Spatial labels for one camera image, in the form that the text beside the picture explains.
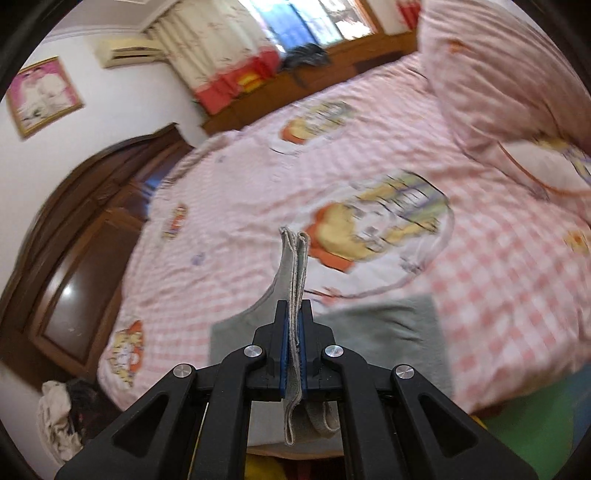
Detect grey pants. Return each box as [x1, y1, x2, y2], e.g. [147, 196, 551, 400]
[209, 228, 454, 448]

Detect yellow fleece clothing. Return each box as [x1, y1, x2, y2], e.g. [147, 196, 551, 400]
[190, 399, 287, 479]

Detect dark clothing on cabinet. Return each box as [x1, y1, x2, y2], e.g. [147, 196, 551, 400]
[280, 43, 332, 71]

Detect clothes pile on floor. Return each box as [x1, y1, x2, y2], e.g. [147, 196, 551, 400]
[36, 379, 118, 465]

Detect colourful foam floor mat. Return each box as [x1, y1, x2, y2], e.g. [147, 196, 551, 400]
[475, 366, 590, 479]

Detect dark wooden wardrobe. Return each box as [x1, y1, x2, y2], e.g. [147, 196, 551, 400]
[1, 123, 192, 389]

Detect pink checkered bed cover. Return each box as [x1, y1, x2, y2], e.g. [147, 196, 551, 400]
[98, 55, 590, 412]

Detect pink checkered pillow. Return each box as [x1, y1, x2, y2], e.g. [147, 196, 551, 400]
[419, 1, 590, 200]

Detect framed pink picture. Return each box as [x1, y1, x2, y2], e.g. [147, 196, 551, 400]
[5, 56, 84, 139]

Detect wooden window cabinet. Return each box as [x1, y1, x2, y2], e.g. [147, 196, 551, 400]
[201, 31, 417, 136]

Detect floral curtain red hem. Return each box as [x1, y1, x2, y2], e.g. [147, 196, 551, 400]
[145, 1, 280, 115]

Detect window with bars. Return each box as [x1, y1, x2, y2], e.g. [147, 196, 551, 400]
[240, 0, 377, 52]

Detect right floral curtain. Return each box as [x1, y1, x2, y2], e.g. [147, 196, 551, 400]
[396, 0, 422, 30]

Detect wall air conditioner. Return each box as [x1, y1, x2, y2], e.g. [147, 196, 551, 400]
[95, 37, 166, 69]

